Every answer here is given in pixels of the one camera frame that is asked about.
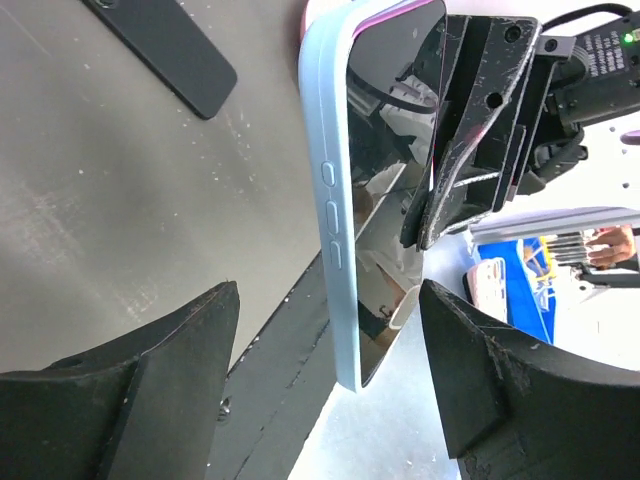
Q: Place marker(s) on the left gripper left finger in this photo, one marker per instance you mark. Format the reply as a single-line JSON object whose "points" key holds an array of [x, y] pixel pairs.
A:
{"points": [[141, 406]]}

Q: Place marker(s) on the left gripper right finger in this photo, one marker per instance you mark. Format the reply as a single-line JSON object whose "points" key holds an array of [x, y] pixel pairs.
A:
{"points": [[513, 407]]}

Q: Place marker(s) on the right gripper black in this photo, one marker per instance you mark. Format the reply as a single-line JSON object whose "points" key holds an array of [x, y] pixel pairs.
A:
{"points": [[486, 59]]}

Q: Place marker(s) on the light blue phone case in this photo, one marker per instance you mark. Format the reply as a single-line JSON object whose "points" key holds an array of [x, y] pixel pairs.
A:
{"points": [[323, 61]]}

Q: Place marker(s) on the black phone face down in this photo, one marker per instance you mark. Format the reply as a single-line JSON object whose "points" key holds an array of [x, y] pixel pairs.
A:
{"points": [[170, 44]]}

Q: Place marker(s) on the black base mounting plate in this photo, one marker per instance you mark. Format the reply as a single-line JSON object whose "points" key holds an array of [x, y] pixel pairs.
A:
{"points": [[276, 390]]}

